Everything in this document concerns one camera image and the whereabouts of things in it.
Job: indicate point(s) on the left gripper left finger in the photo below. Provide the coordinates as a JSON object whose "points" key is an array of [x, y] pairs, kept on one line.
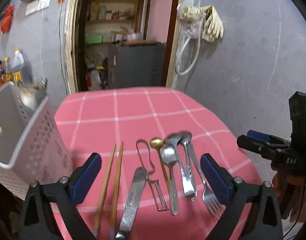
{"points": [[37, 219]]}

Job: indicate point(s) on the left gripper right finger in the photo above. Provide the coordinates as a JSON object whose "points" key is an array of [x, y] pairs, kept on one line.
{"points": [[264, 218]]}

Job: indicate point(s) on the wooden chopstick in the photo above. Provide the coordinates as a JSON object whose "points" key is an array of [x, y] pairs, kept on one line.
{"points": [[102, 196], [116, 192]]}

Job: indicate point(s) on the steel fork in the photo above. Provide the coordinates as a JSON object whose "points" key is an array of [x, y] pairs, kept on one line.
{"points": [[208, 196]]}

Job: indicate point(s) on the steel knife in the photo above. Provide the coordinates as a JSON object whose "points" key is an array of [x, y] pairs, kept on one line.
{"points": [[132, 204]]}

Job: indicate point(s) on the large steel spoon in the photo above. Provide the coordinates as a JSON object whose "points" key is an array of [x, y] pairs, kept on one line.
{"points": [[188, 189]]}

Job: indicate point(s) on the wire vegetable peeler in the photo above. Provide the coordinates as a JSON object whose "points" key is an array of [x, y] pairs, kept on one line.
{"points": [[158, 198]]}

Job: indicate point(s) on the gold small spoon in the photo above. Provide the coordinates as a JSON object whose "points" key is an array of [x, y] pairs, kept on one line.
{"points": [[157, 144]]}

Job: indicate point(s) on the ornate handle steel spoon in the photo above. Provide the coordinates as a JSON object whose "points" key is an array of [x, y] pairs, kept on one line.
{"points": [[185, 140]]}

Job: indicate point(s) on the steel teaspoon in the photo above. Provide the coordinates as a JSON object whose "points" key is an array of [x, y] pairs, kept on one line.
{"points": [[169, 158]]}

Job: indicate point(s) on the person left hand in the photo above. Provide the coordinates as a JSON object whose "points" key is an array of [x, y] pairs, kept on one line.
{"points": [[292, 190]]}

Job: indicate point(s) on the white perforated utensil holder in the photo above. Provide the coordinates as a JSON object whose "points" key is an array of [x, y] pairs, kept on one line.
{"points": [[31, 147]]}

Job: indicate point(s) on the large soy sauce jug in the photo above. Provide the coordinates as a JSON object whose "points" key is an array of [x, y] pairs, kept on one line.
{"points": [[21, 71]]}

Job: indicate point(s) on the dark grey cabinet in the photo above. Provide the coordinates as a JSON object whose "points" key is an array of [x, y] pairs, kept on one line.
{"points": [[135, 66]]}

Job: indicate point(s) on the cream rubber gloves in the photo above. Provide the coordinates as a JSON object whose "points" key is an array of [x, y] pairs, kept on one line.
{"points": [[201, 21]]}

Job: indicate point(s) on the green box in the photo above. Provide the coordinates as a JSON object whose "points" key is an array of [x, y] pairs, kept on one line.
{"points": [[93, 38]]}

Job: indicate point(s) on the pink pot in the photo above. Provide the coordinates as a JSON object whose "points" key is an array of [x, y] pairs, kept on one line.
{"points": [[134, 37]]}

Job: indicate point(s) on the red plastic bag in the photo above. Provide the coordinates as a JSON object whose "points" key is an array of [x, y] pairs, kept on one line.
{"points": [[7, 20]]}

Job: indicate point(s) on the white wall socket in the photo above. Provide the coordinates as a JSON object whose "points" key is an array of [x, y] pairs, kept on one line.
{"points": [[36, 5]]}

